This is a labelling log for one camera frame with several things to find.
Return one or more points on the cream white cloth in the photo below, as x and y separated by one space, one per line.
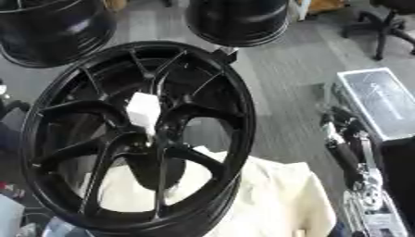
281 197

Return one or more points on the black spoked wheel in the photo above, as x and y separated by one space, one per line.
213 102

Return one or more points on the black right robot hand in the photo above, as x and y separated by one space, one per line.
346 154

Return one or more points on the black wheel rim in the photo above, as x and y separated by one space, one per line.
237 21
51 29

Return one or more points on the silver topped black case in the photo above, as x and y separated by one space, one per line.
378 102

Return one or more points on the white pin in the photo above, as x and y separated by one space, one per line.
143 108

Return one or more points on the black office chair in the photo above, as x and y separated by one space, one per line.
385 26

